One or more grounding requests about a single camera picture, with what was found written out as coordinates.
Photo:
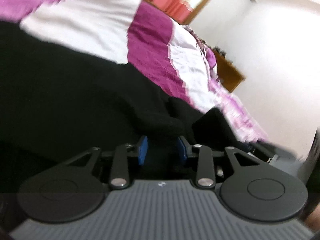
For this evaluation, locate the black garment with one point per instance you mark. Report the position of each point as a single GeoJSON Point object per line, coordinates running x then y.
{"type": "Point", "coordinates": [56, 103]}

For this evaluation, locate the wooden side cabinet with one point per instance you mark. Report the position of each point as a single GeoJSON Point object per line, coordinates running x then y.
{"type": "Point", "coordinates": [229, 76]}

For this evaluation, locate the magenta and white striped blanket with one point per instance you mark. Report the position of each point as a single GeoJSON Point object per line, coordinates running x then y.
{"type": "Point", "coordinates": [132, 31]}

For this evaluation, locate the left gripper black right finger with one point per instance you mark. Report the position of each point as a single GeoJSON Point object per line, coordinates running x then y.
{"type": "Point", "coordinates": [247, 186]}

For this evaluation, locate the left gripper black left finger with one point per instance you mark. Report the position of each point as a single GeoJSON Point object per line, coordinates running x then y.
{"type": "Point", "coordinates": [77, 187]}

